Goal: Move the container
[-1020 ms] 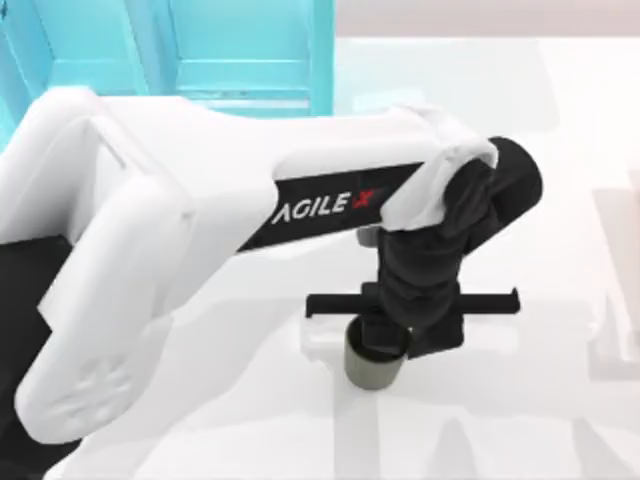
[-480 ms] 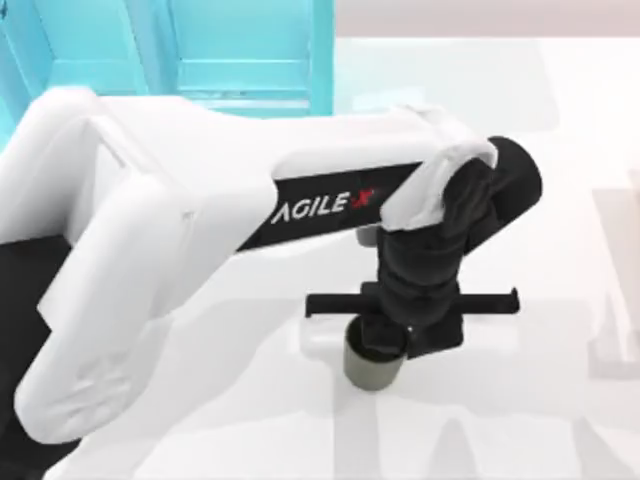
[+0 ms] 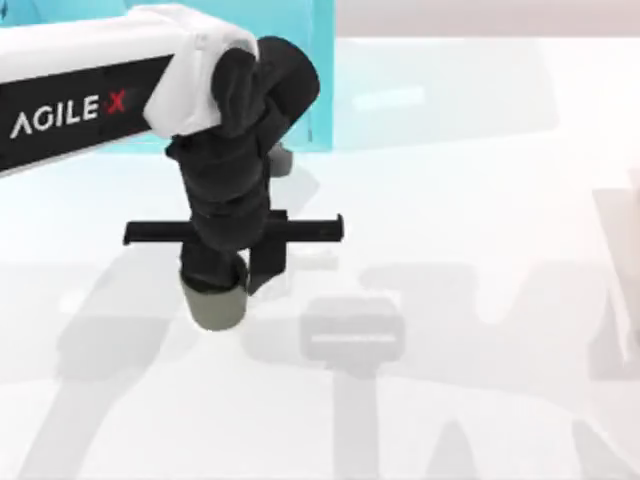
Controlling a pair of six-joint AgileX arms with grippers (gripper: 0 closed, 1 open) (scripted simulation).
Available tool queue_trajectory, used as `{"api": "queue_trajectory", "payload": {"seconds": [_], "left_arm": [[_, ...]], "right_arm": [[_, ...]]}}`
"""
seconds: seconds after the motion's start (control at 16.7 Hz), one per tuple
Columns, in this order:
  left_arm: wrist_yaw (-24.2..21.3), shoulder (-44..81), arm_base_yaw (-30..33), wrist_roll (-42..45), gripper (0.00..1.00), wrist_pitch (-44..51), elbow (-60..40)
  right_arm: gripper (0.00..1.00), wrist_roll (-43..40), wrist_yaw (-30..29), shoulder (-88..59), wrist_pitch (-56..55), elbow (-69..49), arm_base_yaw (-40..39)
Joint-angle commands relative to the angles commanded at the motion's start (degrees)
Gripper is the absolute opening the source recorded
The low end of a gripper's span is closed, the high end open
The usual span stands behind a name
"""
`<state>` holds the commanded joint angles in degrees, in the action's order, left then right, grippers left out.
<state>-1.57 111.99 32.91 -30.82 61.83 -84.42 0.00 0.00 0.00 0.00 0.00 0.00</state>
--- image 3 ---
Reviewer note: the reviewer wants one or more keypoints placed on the grey cup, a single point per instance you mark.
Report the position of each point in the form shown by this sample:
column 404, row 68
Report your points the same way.
column 217, row 310

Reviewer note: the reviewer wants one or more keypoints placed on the pale grey rounded box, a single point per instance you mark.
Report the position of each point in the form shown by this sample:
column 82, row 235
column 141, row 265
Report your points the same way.
column 283, row 161

